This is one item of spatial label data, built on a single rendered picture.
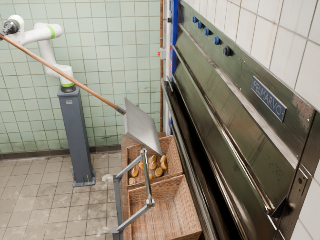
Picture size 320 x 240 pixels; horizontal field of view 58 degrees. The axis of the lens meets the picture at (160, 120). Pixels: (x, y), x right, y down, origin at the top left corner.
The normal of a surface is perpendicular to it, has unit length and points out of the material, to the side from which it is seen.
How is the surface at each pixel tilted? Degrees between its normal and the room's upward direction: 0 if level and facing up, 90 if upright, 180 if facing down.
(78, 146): 90
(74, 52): 90
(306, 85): 90
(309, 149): 90
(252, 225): 70
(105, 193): 0
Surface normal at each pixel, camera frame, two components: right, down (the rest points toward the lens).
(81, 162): 0.14, 0.51
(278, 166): -0.93, -0.23
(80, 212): 0.00, -0.86
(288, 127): -0.99, 0.07
